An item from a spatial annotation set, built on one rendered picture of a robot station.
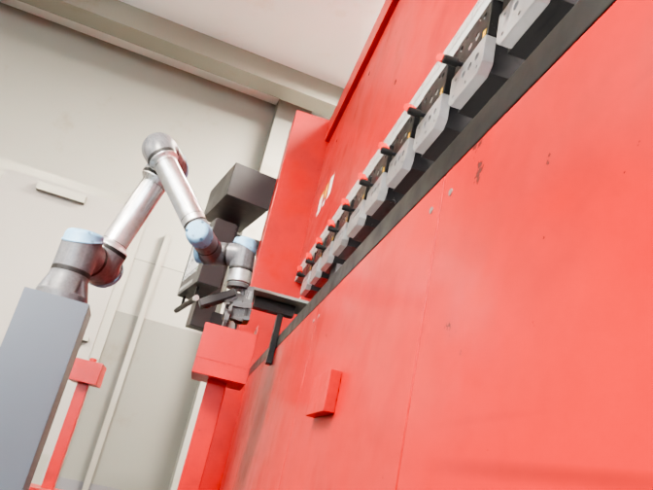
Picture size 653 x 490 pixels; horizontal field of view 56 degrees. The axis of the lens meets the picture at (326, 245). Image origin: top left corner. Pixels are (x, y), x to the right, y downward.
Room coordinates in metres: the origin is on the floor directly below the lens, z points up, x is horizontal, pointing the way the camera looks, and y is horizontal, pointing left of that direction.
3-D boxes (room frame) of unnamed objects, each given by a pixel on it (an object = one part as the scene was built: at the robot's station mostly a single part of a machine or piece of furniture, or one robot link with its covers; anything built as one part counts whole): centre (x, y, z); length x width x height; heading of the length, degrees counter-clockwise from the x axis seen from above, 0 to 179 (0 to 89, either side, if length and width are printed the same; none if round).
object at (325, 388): (1.10, -0.05, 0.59); 0.15 x 0.02 x 0.07; 9
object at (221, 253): (1.87, 0.35, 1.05); 0.11 x 0.11 x 0.08; 80
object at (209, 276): (3.23, 0.62, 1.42); 0.45 x 0.12 x 0.36; 22
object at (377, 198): (1.57, -0.14, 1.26); 0.15 x 0.09 x 0.17; 9
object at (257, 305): (2.11, 0.13, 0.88); 0.14 x 0.04 x 0.22; 99
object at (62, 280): (1.83, 0.73, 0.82); 0.15 x 0.15 x 0.10
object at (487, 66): (0.98, -0.23, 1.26); 0.15 x 0.09 x 0.17; 9
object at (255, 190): (3.31, 0.56, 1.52); 0.51 x 0.25 x 0.85; 22
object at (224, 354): (1.93, 0.23, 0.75); 0.20 x 0.16 x 0.18; 8
